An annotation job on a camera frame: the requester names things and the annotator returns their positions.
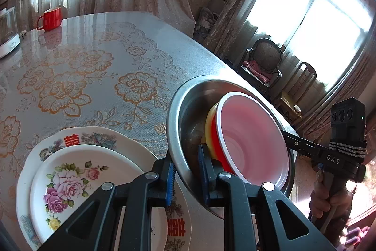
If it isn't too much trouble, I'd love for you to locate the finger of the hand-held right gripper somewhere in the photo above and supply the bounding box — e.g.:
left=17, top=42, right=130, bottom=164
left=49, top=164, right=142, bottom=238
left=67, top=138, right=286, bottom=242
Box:
left=294, top=149, right=322, bottom=170
left=280, top=128, right=321, bottom=154

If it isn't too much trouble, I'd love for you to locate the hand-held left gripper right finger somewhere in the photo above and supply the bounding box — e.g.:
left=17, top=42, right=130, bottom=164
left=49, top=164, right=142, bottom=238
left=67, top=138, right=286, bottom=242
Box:
left=198, top=144, right=338, bottom=251

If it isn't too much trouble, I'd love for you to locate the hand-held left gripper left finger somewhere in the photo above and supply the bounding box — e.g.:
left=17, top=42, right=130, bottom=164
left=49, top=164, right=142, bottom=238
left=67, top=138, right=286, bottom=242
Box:
left=38, top=151, right=177, bottom=251

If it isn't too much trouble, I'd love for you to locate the red plastic bowl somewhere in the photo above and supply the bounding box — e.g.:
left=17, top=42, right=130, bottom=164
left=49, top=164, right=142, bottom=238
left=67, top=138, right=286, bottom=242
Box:
left=216, top=91, right=290, bottom=191

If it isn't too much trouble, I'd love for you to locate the yellow plastic bowl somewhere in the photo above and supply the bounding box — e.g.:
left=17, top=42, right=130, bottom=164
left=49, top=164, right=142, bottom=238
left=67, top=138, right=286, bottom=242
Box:
left=201, top=102, right=224, bottom=157

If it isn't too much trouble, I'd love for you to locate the stainless steel bowl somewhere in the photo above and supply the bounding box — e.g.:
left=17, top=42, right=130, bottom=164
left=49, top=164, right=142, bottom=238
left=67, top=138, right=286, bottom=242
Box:
left=166, top=75, right=297, bottom=219

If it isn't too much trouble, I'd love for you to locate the rose print white plate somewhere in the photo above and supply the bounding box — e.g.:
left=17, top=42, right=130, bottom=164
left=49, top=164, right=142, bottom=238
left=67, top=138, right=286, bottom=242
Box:
left=29, top=144, right=168, bottom=251

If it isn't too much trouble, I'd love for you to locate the red character print white plate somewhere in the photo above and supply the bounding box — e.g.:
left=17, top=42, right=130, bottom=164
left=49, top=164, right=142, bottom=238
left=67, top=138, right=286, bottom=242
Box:
left=16, top=126, right=193, bottom=251

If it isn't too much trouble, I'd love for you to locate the person's right hand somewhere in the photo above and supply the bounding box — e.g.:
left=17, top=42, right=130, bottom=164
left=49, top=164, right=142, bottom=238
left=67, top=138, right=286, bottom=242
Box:
left=308, top=173, right=353, bottom=228

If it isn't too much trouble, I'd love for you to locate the small wooden side table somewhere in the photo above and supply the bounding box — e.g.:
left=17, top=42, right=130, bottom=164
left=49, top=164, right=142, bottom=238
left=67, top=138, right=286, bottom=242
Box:
left=274, top=91, right=303, bottom=125

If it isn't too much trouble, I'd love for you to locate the brown wooden chair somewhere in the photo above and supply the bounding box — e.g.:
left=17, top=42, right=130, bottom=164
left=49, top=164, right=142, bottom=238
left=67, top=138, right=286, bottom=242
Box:
left=282, top=62, right=317, bottom=110

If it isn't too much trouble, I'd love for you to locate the pink chair cushion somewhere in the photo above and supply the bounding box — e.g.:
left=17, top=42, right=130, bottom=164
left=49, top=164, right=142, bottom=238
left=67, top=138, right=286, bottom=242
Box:
left=242, top=60, right=270, bottom=82

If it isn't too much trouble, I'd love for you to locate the dark mesh back chair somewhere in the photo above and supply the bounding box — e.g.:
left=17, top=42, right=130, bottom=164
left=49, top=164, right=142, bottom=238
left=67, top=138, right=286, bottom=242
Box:
left=238, top=39, right=283, bottom=87

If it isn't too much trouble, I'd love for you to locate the bright window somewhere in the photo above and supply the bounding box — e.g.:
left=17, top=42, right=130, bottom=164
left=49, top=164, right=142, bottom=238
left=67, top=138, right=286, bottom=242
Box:
left=244, top=0, right=376, bottom=87

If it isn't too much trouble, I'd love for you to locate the narrow beige curtain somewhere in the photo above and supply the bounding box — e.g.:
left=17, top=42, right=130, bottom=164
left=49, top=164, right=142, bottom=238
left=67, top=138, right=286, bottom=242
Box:
left=203, top=0, right=284, bottom=60

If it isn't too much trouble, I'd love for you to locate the grey crumpled sack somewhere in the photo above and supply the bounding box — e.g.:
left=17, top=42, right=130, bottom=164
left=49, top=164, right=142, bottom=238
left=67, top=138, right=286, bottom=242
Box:
left=195, top=7, right=219, bottom=40

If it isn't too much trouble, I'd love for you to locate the red mug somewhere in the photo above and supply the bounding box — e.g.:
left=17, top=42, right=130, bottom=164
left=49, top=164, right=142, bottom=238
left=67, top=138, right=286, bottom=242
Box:
left=36, top=7, right=63, bottom=32

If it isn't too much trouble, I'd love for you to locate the white glass electric kettle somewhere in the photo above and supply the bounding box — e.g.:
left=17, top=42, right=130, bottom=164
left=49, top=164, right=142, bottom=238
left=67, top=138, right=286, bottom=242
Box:
left=0, top=6, right=21, bottom=59

